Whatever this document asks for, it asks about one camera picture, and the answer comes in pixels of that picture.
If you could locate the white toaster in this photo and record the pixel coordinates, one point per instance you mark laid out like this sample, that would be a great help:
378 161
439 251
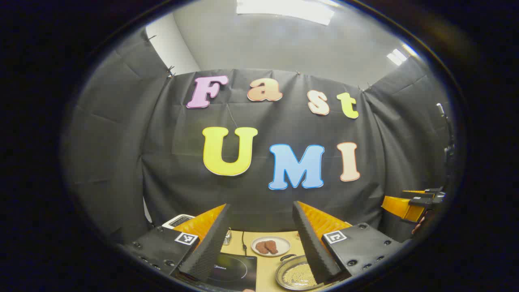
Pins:
176 221

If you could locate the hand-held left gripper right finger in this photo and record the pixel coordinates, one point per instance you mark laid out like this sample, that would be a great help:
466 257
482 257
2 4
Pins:
312 247

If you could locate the pile of soybeans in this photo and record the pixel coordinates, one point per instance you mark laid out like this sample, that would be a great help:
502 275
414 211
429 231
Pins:
298 275

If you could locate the ceiling light panel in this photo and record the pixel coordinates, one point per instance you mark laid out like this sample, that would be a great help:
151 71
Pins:
284 10
397 56

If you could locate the black induction cooktop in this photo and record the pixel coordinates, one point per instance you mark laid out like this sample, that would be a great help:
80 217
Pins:
235 271

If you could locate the white oval plate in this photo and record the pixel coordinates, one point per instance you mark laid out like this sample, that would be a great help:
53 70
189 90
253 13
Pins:
284 245

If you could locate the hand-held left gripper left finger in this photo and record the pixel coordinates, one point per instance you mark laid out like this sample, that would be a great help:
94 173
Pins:
211 247

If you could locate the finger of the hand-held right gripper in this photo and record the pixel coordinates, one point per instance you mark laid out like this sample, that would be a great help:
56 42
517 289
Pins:
399 207
425 191

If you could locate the metal stand pole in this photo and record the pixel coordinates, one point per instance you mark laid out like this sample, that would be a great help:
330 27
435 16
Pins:
448 129

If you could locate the stainless steel pot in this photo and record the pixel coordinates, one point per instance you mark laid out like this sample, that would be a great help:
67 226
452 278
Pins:
284 273

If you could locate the brown meat piece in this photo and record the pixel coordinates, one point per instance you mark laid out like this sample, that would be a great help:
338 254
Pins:
261 248
272 246

